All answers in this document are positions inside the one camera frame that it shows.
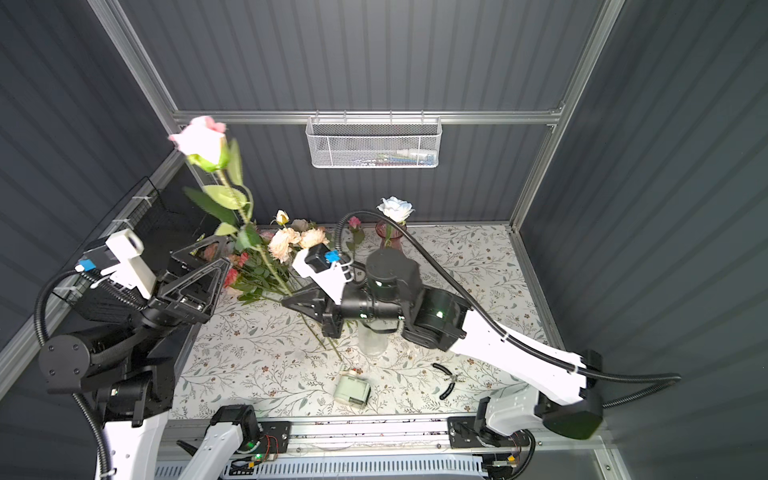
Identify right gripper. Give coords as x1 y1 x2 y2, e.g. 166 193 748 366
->
282 278 407 336

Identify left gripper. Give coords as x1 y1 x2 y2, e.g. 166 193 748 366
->
122 234 228 369

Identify clear frosted glass vase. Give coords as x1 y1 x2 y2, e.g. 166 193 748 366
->
357 320 389 358

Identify white blue rose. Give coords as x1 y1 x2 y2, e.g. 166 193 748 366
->
377 196 414 230

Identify pink rose stem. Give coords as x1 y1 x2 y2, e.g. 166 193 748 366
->
167 115 346 364

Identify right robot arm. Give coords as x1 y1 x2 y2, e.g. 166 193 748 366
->
282 244 603 440

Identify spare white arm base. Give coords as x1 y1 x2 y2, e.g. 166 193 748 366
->
179 404 262 480

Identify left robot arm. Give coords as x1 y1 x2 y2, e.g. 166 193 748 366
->
33 229 233 479

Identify dark red glass vase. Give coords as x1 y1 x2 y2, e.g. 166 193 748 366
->
375 221 402 251

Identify flower bunch on table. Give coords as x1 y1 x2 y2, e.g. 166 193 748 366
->
215 223 297 304

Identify cream white flower spray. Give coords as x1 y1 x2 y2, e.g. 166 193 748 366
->
262 209 335 267

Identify tubes in white basket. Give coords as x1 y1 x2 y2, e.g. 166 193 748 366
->
353 149 439 168

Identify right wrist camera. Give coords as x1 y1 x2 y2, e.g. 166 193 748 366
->
292 243 354 305

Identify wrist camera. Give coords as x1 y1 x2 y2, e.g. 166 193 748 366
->
292 243 354 305
74 228 156 300

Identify black wire wall basket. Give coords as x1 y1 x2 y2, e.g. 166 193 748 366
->
47 169 217 324

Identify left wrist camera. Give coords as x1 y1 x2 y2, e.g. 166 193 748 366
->
74 228 156 300

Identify white wire wall basket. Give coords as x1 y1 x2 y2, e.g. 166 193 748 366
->
305 115 443 169

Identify aluminium front rail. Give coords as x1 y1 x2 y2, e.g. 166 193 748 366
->
157 413 614 461

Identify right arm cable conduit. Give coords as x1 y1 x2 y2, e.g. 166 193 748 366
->
334 209 682 409

